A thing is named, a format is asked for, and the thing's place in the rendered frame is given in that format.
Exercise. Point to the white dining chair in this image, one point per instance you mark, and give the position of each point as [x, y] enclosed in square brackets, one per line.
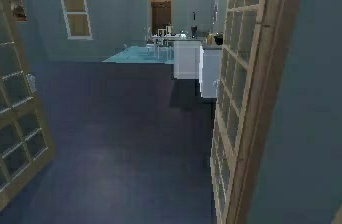
[150, 43]

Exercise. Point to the dark kettle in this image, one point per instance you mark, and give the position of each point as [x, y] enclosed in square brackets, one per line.
[194, 30]

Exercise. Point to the white kitchen cabinet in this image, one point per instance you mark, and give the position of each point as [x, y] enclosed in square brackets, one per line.
[186, 59]
[210, 72]

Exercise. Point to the tan glazed room door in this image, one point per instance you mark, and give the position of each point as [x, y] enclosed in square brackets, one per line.
[245, 110]
[10, 110]

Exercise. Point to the black pan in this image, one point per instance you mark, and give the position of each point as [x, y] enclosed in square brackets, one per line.
[218, 39]

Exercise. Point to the brown wooden room door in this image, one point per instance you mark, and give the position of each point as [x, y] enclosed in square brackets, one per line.
[161, 16]

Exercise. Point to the white framed window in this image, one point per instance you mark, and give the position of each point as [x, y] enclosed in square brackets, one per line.
[77, 19]

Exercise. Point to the framed wall picture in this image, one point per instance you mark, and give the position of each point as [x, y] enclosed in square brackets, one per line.
[19, 10]

